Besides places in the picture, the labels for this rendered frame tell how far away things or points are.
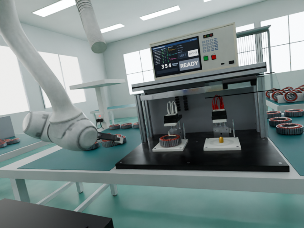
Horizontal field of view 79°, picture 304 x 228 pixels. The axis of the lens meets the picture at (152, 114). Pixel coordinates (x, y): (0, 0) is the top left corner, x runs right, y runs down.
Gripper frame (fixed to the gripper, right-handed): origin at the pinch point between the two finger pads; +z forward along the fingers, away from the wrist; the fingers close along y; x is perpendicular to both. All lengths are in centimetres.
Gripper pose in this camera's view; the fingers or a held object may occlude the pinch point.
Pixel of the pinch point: (111, 140)
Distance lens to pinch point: 99.7
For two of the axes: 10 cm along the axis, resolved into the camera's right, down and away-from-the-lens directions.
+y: 8.4, -1.0, -5.3
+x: 0.6, -9.6, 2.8
